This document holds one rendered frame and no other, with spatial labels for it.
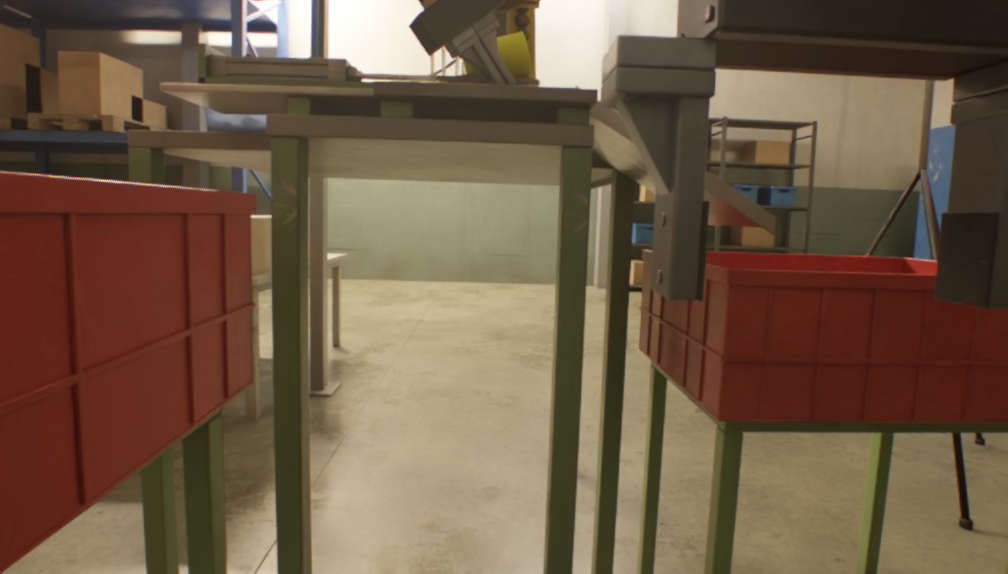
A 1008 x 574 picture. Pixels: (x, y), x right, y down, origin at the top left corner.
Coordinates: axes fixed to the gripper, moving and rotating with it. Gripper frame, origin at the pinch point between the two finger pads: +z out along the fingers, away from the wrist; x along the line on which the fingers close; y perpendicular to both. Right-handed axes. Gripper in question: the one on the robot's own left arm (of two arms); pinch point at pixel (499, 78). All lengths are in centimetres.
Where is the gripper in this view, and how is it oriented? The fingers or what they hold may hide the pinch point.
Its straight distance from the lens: 79.8
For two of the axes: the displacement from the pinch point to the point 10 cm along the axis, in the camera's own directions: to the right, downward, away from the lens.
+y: -4.5, -0.9, 8.9
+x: -7.0, 6.5, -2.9
